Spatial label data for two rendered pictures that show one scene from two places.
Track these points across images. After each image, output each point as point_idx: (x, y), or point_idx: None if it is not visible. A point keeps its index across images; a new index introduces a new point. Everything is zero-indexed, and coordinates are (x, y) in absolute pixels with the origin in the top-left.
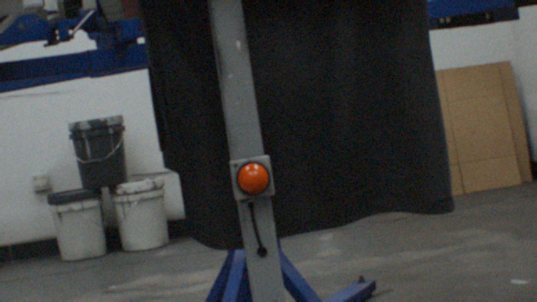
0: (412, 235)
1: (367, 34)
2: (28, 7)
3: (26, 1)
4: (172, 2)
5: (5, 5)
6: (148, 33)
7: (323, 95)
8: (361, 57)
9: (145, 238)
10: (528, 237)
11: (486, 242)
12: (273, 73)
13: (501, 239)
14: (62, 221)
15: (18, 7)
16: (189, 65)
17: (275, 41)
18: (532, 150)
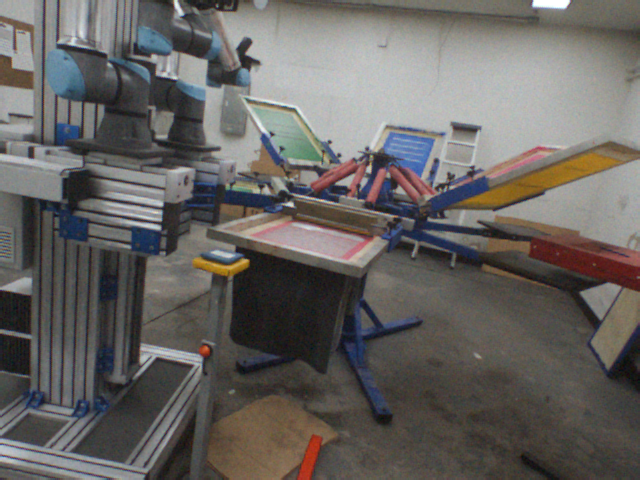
0: (475, 296)
1: (314, 293)
2: (205, 226)
3: (205, 223)
4: (244, 251)
5: (142, 253)
6: None
7: (290, 308)
8: (309, 300)
9: None
10: (515, 328)
11: (495, 320)
12: (273, 293)
13: (504, 322)
14: None
15: (147, 255)
16: (245, 276)
17: (277, 282)
18: None
